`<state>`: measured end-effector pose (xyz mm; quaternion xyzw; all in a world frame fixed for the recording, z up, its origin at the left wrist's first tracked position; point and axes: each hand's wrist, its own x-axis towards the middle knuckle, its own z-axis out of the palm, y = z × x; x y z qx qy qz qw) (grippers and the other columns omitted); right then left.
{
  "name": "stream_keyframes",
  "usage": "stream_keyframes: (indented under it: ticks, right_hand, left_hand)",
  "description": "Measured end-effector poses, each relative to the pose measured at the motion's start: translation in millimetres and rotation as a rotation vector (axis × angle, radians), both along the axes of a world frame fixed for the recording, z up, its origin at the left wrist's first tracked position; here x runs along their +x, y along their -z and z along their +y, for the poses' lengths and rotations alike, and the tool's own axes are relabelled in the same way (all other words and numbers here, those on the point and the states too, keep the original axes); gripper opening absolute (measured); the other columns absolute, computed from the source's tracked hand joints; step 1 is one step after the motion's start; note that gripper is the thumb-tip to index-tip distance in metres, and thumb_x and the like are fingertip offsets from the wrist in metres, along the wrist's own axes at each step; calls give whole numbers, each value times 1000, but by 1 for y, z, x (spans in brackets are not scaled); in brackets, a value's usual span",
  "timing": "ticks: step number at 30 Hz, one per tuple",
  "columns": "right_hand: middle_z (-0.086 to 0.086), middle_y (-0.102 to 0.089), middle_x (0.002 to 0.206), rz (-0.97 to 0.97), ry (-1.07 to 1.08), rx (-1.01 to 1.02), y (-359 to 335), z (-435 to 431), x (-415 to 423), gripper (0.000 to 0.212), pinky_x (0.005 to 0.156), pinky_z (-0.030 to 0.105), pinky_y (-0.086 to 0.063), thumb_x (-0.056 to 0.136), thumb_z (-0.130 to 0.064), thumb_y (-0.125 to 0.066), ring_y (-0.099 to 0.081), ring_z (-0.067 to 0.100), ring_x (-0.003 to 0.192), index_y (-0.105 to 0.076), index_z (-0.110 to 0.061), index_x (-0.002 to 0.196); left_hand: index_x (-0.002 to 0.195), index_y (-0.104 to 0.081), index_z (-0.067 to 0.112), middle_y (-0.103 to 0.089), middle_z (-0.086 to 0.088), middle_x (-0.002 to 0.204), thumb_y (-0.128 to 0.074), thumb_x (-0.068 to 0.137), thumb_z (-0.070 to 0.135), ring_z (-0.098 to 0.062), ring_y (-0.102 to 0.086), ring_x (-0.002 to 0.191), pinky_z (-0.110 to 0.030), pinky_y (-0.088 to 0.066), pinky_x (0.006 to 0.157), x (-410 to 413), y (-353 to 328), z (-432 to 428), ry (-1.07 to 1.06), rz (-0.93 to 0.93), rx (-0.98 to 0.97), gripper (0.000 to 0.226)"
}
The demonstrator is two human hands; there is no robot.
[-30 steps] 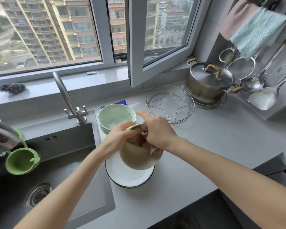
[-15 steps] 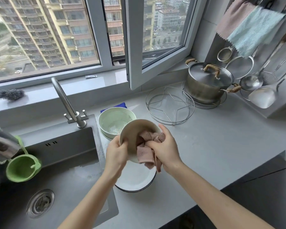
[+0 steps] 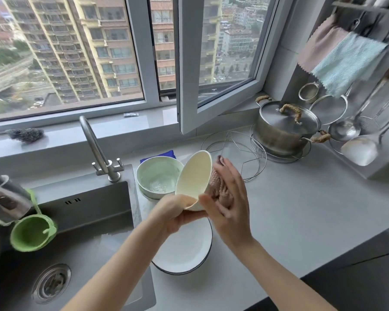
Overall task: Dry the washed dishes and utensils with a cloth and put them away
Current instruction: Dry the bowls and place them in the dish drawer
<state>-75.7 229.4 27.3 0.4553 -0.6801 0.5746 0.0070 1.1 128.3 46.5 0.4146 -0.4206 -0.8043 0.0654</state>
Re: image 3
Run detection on person's right hand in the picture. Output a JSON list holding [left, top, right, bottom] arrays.
[[198, 157, 255, 253]]

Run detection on person's left hand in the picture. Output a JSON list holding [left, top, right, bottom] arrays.
[[147, 193, 208, 238]]

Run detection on pale green bowl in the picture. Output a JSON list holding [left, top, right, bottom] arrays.
[[136, 155, 185, 195], [138, 187, 169, 201]]

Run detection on pink dish cloth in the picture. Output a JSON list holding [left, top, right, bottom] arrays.
[[209, 155, 236, 211]]

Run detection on small white bowl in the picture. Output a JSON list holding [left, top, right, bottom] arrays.
[[175, 150, 214, 212]]

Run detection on steel ladle dark handle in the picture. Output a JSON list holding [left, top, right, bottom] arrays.
[[328, 54, 389, 142]]

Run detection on person's left forearm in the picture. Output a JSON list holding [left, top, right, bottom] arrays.
[[61, 220, 182, 311]]

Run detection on person's right forearm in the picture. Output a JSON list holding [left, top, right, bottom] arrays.
[[236, 239, 338, 311]]

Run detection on dark pull-down kitchen faucet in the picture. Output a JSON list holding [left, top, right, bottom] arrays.
[[0, 165, 33, 224]]

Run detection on stainless steel sink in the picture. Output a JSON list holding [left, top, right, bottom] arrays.
[[0, 164, 156, 311]]

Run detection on stainless steel pot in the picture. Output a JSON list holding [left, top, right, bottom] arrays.
[[255, 95, 331, 156]]

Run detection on small steel drinking faucet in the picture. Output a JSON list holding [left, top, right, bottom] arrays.
[[79, 115, 125, 184]]

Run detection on steel pot lid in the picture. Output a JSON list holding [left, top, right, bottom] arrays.
[[259, 101, 322, 133]]

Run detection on grey base cabinet round knob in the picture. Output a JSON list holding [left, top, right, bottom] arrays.
[[301, 226, 389, 311]]

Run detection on sink drain strainer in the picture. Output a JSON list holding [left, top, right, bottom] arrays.
[[32, 263, 72, 305]]

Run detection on green silicone cup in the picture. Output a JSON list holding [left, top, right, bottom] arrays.
[[10, 189, 58, 252]]

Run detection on medium steel mesh strainer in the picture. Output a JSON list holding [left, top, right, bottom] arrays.
[[309, 90, 349, 126]]

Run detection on open grey window sash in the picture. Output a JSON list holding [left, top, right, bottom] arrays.
[[173, 0, 294, 135]]

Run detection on steel wool scrubber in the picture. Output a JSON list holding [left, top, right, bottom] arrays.
[[6, 127, 45, 145]]

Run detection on yellow apartment building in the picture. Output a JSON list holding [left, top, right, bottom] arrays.
[[1, 0, 221, 104]]

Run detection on light blue fluffy cloth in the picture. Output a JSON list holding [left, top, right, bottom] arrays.
[[311, 32, 389, 98]]

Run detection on pink zigzag-edged cloth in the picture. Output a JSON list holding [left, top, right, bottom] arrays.
[[297, 16, 351, 75]]

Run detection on wire steaming rack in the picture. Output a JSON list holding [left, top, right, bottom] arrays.
[[249, 124, 312, 164], [201, 131, 268, 184]]

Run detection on grey window frame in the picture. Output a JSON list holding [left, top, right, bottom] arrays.
[[0, 0, 296, 133]]

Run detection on wire skimmer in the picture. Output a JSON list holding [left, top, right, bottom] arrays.
[[329, 84, 389, 158]]

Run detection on dark wall spice rack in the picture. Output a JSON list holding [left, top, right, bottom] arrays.
[[331, 0, 389, 55]]

